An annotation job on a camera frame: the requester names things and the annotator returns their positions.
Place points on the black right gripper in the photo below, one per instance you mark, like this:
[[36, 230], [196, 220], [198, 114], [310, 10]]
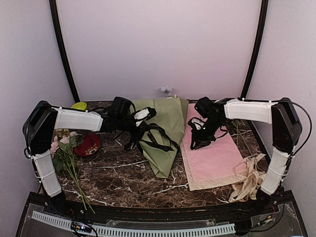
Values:
[[199, 143]]

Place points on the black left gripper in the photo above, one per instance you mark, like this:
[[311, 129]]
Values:
[[142, 128]]

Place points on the black lettered ribbon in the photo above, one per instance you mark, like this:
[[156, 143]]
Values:
[[143, 133]]

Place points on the peach green wrapping paper sheet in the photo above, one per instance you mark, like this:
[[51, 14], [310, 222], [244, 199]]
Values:
[[171, 116]]

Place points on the blue flower stem bunch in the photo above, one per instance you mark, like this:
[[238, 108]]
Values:
[[166, 90]]

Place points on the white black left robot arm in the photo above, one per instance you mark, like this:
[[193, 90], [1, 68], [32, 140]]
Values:
[[45, 119]]

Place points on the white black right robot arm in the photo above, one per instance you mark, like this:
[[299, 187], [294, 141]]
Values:
[[280, 114]]

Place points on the pink wrapping paper sheet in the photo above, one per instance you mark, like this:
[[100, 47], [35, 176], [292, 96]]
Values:
[[213, 166]]

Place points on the pink white rose bunch right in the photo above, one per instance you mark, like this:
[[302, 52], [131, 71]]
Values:
[[237, 123]]

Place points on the dark red floral bowl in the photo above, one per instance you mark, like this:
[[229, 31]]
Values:
[[88, 144]]

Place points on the lime green plastic bowl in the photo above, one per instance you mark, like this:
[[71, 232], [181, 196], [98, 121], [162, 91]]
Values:
[[79, 106]]

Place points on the cream ribbon pile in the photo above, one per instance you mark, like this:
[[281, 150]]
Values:
[[249, 181]]

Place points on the pink rose stem bunch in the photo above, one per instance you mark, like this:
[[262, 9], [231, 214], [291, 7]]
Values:
[[64, 159]]

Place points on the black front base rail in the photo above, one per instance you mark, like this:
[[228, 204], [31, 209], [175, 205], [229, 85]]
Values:
[[223, 212]]

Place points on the white slotted cable duct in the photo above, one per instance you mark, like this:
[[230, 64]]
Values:
[[135, 229]]

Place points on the black vertical frame post left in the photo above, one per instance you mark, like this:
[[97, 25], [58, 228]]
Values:
[[62, 50]]

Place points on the black vertical frame post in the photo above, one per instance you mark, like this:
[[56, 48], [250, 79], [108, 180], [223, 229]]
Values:
[[256, 48], [62, 50]]

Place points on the black vertical frame post right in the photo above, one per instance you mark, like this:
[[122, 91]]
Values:
[[256, 48]]

